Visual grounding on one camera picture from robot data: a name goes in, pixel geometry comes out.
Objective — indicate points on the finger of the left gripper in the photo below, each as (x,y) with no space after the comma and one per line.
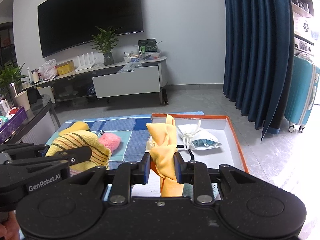
(75,155)

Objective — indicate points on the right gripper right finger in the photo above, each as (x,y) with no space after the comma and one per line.
(196,174)

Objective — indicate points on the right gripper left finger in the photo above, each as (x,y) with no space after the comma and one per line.
(125,176)

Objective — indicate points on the orange yellow cloth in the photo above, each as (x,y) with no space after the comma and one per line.
(162,147)

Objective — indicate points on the operator left hand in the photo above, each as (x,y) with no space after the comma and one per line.
(9,230)

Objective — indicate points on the pink fluffy sponge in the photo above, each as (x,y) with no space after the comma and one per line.
(110,141)

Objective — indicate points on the orange rimmed white box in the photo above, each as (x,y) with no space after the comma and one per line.
(220,126)

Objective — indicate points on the blue patchwork mat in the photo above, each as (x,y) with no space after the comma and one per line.
(133,133)

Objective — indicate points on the black glass coffee table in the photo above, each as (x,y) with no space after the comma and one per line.
(41,123)

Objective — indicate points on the purple tray box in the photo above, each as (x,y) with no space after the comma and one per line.
(11,126)

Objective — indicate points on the beige paper cup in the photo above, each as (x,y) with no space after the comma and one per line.
(22,100)

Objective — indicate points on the yellow cardboard box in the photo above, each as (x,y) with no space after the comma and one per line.
(65,68)

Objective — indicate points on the white wifi router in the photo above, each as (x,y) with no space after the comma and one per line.
(85,61)

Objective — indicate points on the white plastic bag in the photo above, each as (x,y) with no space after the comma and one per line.
(48,70)

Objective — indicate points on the white cylinder jar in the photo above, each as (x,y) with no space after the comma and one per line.
(35,76)

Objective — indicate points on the white tv cabinet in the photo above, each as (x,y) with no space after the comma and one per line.
(107,81)

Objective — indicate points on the potted plant on table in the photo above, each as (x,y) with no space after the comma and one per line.
(11,81)

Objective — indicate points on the potted plant on cabinet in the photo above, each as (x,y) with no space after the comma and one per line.
(105,41)

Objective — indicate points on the green black product box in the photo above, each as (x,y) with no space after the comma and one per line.
(147,45)

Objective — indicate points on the teal suitcase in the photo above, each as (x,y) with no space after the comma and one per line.
(303,90)

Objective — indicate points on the dark blue curtain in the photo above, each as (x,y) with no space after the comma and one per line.
(259,60)

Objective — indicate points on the black wall television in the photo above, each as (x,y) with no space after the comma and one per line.
(67,23)

